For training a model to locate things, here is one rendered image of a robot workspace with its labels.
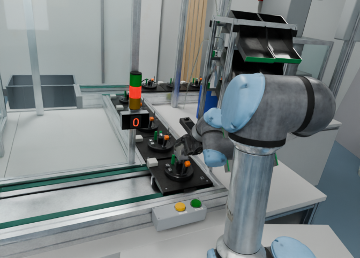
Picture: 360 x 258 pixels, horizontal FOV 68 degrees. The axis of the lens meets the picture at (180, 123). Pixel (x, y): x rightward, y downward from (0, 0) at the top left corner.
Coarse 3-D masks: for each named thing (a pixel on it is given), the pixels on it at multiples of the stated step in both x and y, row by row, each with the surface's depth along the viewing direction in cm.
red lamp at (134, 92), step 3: (132, 87) 110; (135, 87) 110; (138, 87) 110; (129, 90) 112; (132, 90) 110; (135, 90) 110; (138, 90) 111; (129, 93) 112; (132, 93) 111; (135, 93) 111; (138, 93) 111; (129, 96) 113; (132, 96) 111; (135, 96) 111; (138, 96) 112
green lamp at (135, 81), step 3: (132, 75) 108; (135, 75) 108; (138, 75) 108; (141, 75) 110; (132, 78) 108; (135, 78) 108; (138, 78) 109; (141, 78) 110; (132, 81) 109; (135, 81) 109; (138, 81) 109; (132, 84) 109; (135, 84) 109; (138, 84) 110
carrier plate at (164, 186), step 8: (160, 160) 133; (168, 160) 134; (176, 160) 135; (192, 160) 137; (152, 168) 126; (160, 168) 127; (160, 176) 121; (192, 176) 124; (200, 176) 124; (160, 184) 116; (168, 184) 116; (176, 184) 117; (184, 184) 117; (192, 184) 118; (200, 184) 119; (208, 184) 120; (168, 192) 112; (176, 192) 114
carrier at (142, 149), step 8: (168, 128) 147; (136, 136) 149; (152, 136) 156; (160, 136) 143; (136, 144) 146; (144, 144) 147; (152, 144) 141; (160, 144) 144; (168, 144) 145; (144, 152) 139; (152, 152) 140; (160, 152) 140; (168, 152) 141; (144, 160) 134
